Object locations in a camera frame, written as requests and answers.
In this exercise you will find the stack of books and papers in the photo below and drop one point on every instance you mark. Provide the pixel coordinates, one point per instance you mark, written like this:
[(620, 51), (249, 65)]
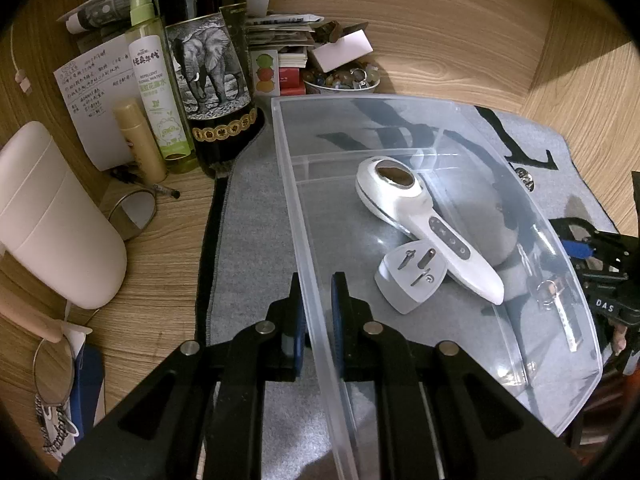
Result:
[(280, 35)]

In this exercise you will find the white handheld beauty device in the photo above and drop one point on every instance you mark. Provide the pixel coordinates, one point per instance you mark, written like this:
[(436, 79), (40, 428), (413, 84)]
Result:
[(400, 210)]

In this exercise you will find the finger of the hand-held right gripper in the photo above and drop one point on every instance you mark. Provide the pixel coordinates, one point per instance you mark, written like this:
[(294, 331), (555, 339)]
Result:
[(580, 250), (575, 227)]

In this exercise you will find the white plug adapter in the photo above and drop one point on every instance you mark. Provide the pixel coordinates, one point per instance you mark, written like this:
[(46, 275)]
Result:
[(400, 287)]

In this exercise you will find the fruit print card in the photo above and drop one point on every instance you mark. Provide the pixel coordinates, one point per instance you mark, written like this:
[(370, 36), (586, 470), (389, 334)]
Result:
[(264, 72)]

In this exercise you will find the small silver trinket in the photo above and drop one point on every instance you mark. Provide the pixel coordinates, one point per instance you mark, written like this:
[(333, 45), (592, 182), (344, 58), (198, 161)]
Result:
[(525, 178)]

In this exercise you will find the dark wine bottle elephant label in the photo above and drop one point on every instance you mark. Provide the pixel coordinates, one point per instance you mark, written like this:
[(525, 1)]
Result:
[(210, 110)]

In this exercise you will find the handwritten paper note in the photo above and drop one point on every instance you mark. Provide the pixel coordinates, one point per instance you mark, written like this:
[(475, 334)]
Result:
[(90, 100)]

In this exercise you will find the pile of colourful beads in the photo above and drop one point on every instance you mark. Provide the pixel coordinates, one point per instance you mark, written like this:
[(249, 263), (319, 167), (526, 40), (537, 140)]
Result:
[(330, 79)]

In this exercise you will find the black pen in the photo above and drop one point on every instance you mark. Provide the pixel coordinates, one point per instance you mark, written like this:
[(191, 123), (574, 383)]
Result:
[(165, 191)]

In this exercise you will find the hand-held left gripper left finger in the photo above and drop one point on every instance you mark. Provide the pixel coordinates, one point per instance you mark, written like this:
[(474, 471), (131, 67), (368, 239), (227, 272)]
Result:
[(298, 332)]

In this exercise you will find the small round mirror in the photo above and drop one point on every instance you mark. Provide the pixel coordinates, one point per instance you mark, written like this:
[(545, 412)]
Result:
[(137, 210)]

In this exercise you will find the small red box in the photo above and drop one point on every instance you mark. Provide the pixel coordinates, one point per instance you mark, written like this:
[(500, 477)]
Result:
[(290, 81)]

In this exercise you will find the white bowl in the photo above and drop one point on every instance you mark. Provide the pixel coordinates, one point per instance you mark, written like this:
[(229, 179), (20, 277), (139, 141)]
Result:
[(340, 89)]

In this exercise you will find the white eraser block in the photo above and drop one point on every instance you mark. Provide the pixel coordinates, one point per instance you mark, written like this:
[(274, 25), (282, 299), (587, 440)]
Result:
[(340, 52)]

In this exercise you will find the beige cosmetic tube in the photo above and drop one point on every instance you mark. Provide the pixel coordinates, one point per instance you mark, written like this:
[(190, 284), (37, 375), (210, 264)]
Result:
[(137, 145)]

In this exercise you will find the grey mat with black letters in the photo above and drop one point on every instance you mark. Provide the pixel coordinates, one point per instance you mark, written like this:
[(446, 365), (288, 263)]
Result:
[(260, 210)]

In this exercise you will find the green spray bottle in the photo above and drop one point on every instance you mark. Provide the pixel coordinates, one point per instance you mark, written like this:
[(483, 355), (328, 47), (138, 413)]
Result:
[(155, 110)]

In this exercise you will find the person's right hand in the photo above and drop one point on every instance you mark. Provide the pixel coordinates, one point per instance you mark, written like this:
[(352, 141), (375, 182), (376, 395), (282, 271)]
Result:
[(620, 336)]

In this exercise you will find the clear plastic storage box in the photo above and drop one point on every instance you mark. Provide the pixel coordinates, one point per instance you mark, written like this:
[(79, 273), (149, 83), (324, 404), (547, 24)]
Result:
[(325, 200)]

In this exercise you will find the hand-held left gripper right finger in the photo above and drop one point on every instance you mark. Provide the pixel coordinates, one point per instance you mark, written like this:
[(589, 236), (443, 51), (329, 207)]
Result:
[(337, 322)]

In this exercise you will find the blue flat item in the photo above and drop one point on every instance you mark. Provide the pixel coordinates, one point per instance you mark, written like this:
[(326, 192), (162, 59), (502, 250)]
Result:
[(87, 385)]

